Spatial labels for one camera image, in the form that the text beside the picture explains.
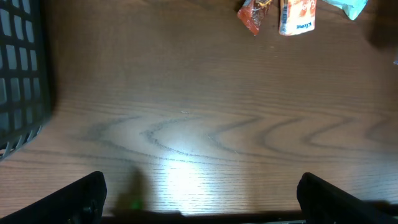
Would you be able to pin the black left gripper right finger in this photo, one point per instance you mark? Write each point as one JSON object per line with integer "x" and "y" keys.
{"x": 323, "y": 203}

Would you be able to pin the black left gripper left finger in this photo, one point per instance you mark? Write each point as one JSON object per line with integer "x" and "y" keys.
{"x": 80, "y": 202}

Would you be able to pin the orange small snack packet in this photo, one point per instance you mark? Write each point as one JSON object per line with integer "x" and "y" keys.
{"x": 297, "y": 16}

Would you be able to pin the teal snack wrapper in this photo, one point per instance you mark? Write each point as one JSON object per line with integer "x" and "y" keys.
{"x": 352, "y": 8}

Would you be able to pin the red chocolate bar wrapper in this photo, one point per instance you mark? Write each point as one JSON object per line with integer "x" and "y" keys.
{"x": 253, "y": 12}

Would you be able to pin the dark grey plastic basket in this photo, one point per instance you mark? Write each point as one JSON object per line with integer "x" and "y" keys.
{"x": 25, "y": 88}

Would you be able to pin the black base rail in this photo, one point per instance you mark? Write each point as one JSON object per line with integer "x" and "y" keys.
{"x": 141, "y": 216}

